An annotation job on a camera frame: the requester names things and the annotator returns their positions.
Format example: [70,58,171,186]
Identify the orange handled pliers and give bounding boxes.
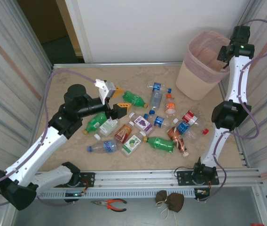
[90,199,127,212]

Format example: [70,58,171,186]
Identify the brown coffee bottle beige cap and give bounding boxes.
[166,126,190,158]

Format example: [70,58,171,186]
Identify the purple grape label bottle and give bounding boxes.
[128,112,153,132]

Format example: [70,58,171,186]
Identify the aluminium mounting rail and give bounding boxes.
[36,168,265,189]

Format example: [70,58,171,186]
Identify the blue label bottle white cap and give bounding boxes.
[172,118,198,141]

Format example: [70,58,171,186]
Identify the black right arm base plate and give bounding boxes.
[176,169,220,186]

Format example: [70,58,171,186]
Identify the blue label water bottle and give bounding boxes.
[87,140,120,154]

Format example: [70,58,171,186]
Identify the clear bottle grey-blue label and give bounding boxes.
[149,89,166,116]

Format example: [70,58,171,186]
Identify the aluminium table edge rail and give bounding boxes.
[52,61,183,69]

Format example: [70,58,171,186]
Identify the short pepsi bottle blue cap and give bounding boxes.
[143,113,175,129]

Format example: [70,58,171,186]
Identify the red label bottle red cap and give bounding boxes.
[181,110,210,135]

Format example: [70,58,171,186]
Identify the brown wooden door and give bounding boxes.
[16,0,70,45]

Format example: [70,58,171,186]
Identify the pink plastic bin liner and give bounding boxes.
[188,30,230,83]

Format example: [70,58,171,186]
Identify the green soda bottle yellow cap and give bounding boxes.
[123,90,149,109]
[83,112,110,135]
[143,136,176,153]

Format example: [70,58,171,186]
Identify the beige ribbed waste bin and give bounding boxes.
[175,30,230,101]

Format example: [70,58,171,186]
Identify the lime label bottle white cap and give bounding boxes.
[121,130,147,156]

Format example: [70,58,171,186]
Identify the white green label bottle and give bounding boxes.
[93,117,119,139]

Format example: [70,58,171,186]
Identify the red tea label bottle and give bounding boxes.
[113,121,134,144]

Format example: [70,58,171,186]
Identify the long pepsi bottle blue cap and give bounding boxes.
[147,81,173,94]

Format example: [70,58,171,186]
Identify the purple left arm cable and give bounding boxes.
[0,70,96,208]

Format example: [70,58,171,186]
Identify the orange label bottle orange cap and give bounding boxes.
[164,93,177,115]

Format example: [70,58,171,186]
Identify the brown drawstring cloth pouch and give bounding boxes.
[155,190,185,226]

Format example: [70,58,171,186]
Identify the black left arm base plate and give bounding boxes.
[53,172,95,188]

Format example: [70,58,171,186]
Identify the white slotted cable duct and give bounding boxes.
[37,188,211,200]

